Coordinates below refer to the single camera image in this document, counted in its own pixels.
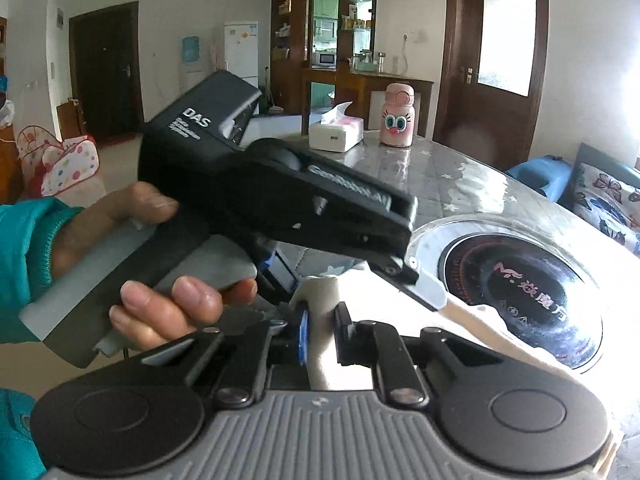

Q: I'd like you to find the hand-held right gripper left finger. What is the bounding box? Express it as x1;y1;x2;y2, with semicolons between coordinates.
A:
142;305;310;407

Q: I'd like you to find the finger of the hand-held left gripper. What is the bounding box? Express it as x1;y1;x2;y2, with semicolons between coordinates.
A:
370;254;448;312
259;242;301;306

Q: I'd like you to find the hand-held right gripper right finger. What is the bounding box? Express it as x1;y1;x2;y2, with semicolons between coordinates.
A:
335;302;503;407

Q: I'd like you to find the white garment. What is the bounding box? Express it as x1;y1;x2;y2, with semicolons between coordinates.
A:
295;272;581;391

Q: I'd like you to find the person's left forearm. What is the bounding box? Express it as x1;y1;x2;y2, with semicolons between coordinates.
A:
0;197;83;346

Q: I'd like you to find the person's left hand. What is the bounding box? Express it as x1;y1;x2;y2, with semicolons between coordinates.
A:
50;181;259;352

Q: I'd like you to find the water dispenser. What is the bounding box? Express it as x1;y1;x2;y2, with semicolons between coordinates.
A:
177;35;206;106

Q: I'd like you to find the white refrigerator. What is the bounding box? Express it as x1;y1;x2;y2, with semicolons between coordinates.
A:
222;21;261;92

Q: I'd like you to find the dark entrance door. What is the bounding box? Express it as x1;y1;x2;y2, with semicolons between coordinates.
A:
67;1;141;143

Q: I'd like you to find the round black induction cooktop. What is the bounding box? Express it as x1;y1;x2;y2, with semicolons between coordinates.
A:
410;215;606;373

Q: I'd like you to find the white tissue box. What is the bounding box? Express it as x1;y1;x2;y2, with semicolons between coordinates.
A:
307;101;365;152

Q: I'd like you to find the polka dot fabric toy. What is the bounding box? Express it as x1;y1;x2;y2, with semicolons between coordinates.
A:
14;122;101;198

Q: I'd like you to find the dark wooden shelf cabinet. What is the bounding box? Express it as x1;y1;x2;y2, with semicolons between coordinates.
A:
270;0;378;131

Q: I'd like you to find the pink cartoon face bottle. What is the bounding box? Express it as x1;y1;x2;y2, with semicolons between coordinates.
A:
379;84;417;148

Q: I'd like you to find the brown door with frosted glass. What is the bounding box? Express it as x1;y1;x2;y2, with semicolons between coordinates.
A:
432;0;551;171

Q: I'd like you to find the blue pillow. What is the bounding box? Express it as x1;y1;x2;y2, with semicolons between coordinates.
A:
505;155;576;206

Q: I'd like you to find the butterfly print cushion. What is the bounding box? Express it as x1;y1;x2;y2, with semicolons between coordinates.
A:
570;142;640;258

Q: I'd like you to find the person's teal jacket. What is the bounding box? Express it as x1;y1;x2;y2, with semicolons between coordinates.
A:
0;387;48;480

